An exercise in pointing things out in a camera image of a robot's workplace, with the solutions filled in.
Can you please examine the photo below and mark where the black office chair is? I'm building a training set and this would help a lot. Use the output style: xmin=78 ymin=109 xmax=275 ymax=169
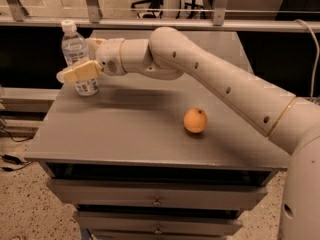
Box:
xmin=131 ymin=0 xmax=163 ymax=18

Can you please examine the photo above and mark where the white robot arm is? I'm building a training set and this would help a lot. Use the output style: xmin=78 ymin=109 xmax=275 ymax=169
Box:
xmin=57 ymin=27 xmax=320 ymax=240

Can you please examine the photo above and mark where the grey drawer cabinet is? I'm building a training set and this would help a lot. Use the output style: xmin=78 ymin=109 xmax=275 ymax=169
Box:
xmin=23 ymin=29 xmax=291 ymax=240

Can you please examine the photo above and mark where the orange fruit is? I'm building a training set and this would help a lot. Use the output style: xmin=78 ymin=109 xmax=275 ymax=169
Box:
xmin=183 ymin=108 xmax=208 ymax=133

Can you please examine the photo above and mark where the black floor cable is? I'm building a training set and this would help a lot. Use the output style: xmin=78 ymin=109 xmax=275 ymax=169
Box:
xmin=0 ymin=127 xmax=34 ymax=172

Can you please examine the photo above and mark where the metal railing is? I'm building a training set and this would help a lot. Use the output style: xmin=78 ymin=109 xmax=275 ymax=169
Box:
xmin=0 ymin=0 xmax=320 ymax=34

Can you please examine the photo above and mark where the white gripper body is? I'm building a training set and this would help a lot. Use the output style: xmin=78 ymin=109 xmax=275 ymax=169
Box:
xmin=96 ymin=38 xmax=125 ymax=76

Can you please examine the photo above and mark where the grey drawer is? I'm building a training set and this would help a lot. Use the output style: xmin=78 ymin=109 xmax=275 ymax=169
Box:
xmin=47 ymin=179 xmax=267 ymax=211
xmin=74 ymin=212 xmax=242 ymax=236

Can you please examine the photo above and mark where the clear plastic water bottle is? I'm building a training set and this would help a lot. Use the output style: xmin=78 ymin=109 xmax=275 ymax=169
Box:
xmin=61 ymin=19 xmax=99 ymax=96

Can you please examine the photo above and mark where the white wall cable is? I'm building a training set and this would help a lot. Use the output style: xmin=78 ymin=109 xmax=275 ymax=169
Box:
xmin=294 ymin=18 xmax=320 ymax=102

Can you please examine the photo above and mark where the top grey drawer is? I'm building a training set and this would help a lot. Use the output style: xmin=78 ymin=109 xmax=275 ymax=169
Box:
xmin=47 ymin=179 xmax=267 ymax=211

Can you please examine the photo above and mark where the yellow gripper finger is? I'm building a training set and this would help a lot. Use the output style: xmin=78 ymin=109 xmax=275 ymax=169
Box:
xmin=56 ymin=60 xmax=101 ymax=83
xmin=85 ymin=38 xmax=104 ymax=56

